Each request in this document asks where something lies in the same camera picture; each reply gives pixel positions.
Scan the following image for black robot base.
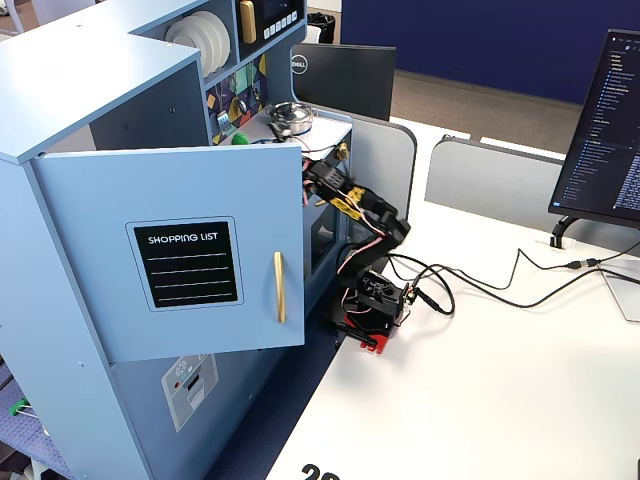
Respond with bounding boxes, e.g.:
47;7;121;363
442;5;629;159
324;267;412;346

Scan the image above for light blue cabinet door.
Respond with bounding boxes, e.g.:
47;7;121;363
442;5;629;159
30;142;307;364

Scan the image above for grey desk divider panel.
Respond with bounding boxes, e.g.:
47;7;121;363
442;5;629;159
314;103;419;227
423;135;640;261

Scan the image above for red table clamp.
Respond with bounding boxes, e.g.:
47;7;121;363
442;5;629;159
358;331;394;357

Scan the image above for silver toy pot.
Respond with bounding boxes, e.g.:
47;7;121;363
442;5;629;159
268;101;316;137

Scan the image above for black shopping list sticker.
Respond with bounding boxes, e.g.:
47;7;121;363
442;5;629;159
124;215;245;313

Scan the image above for black Dell monitor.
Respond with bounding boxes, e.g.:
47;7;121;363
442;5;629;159
290;42;397;123

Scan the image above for black trash bin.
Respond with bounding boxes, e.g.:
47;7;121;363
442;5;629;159
306;12;335;45

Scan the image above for white toy plate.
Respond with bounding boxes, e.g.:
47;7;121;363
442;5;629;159
164;17;215;77
199;9;232;72
182;13;225;76

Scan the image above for black toy microwave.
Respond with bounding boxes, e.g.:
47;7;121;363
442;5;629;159
234;0;307;64

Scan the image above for light blue toy kitchen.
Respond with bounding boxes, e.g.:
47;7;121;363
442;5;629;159
0;0;354;480

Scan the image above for monitor showing code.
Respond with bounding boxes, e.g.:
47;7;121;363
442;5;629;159
547;28;640;232

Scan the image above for gold cabinet door handle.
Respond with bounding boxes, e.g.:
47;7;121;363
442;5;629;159
272;250;288;325

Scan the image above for black cable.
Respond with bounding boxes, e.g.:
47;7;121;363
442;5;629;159
387;253;457;317
386;247;640;309

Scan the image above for gold microwave handle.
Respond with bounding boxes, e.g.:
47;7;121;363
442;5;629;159
238;0;258;44

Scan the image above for dark blue divider wall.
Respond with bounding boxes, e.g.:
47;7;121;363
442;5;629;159
339;0;640;106

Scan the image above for grey monitor base plate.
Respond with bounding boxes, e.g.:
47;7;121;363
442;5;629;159
598;269;640;324

